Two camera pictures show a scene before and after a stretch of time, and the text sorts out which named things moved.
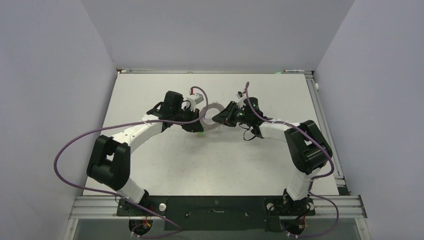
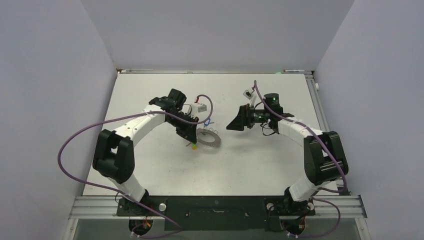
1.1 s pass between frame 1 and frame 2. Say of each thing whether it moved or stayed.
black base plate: stayed
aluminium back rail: stayed
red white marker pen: stayed
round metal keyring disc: moved
